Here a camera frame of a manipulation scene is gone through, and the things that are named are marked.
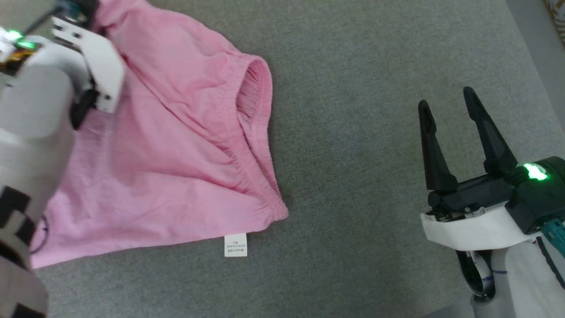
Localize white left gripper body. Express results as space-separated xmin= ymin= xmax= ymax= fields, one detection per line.
xmin=52 ymin=17 xmax=127 ymax=131

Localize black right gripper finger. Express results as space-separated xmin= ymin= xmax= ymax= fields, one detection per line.
xmin=418 ymin=99 xmax=459 ymax=193
xmin=463 ymin=86 xmax=518 ymax=175

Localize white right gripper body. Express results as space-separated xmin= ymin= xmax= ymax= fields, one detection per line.
xmin=420 ymin=171 xmax=537 ymax=253

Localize pink cotton shorts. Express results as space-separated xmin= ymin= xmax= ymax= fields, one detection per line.
xmin=29 ymin=0 xmax=290 ymax=270

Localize grey-green fabric sofa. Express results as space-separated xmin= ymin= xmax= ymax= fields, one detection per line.
xmin=0 ymin=0 xmax=565 ymax=318

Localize beige patterned background object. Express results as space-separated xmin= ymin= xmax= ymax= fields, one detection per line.
xmin=544 ymin=0 xmax=565 ymax=43

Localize right teal-plug black cable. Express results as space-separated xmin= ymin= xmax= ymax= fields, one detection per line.
xmin=535 ymin=220 xmax=565 ymax=290

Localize thin black arm cable loop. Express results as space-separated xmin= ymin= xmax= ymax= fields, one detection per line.
xmin=29 ymin=214 xmax=50 ymax=256

